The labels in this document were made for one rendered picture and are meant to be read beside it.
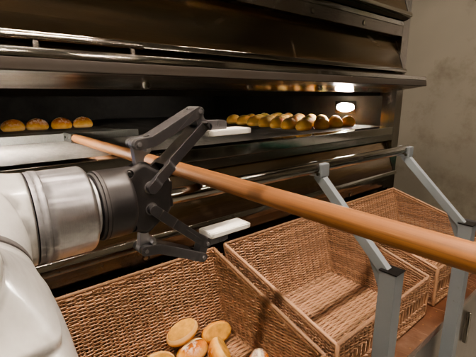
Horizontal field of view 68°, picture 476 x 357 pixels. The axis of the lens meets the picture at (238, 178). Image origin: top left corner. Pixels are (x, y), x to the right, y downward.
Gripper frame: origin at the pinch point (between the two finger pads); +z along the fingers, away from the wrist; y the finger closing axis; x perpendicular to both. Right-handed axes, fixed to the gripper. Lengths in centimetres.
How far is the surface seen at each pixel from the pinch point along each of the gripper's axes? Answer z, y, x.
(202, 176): 4.5, 3.0, -15.3
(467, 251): 5.3, 2.9, 27.5
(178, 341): 12, 56, -40
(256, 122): 102, 3, -105
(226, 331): 28, 60, -39
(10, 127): -6, 3, -155
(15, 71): -18.9, -15.7, -41.1
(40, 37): -13, -23, -45
